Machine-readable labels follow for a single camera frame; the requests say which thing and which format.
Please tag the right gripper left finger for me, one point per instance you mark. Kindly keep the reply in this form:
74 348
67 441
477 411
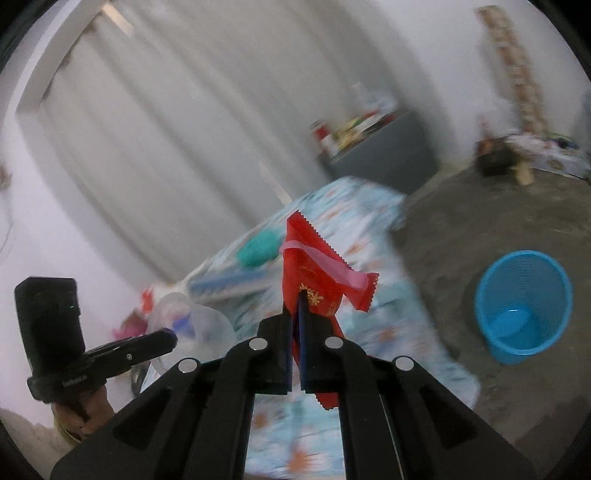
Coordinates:
261 365

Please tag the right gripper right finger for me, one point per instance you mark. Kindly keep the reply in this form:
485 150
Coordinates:
332 364

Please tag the clear plastic container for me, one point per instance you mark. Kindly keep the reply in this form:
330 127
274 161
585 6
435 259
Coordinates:
202 332

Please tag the red snack wrapper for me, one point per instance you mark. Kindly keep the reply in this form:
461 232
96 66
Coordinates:
311 265

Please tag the blue plastic trash basket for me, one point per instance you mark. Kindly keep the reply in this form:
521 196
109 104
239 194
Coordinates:
523 303

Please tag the person's left hand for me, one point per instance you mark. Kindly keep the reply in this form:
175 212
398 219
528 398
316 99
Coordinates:
84 416

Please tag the floral blue bed sheet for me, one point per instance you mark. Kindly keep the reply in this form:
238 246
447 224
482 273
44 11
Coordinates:
293 436

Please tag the teal round object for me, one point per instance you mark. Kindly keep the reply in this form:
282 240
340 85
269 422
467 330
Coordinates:
261 248

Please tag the white curtain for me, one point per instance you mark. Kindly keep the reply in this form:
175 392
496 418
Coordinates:
184 124

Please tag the dark grey cabinet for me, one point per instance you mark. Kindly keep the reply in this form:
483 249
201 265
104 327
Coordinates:
398 155

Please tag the clutter on cabinet top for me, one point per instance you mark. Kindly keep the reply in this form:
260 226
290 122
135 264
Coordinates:
375 110

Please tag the dark bag on floor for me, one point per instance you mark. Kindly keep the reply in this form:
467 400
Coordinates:
494 157

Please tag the floral bundle on floor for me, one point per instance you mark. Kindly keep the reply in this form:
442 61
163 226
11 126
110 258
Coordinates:
558 155

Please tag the patterned rolled mat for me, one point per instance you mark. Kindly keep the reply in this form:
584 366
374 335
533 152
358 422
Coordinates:
528 94

